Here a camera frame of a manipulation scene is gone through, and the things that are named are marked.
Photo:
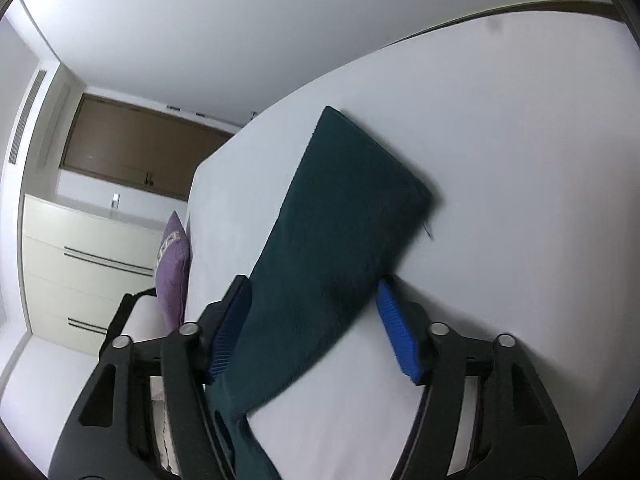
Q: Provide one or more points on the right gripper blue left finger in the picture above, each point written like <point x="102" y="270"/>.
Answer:
<point x="221" y="325"/>

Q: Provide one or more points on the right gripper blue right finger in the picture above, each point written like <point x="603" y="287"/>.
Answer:
<point x="407" y="327"/>

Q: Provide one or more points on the dark green knitted garment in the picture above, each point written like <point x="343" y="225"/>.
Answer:
<point x="350" y="212"/>

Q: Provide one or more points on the purple cushion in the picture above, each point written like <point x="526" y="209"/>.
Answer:
<point x="172" y="272"/>

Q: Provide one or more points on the cream drawer cabinet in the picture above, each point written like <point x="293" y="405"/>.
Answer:
<point x="77" y="263"/>

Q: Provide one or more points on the brown wooden door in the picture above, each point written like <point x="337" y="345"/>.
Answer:
<point x="137" y="147"/>

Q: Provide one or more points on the white bed mattress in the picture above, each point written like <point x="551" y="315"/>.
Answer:
<point x="528" y="126"/>

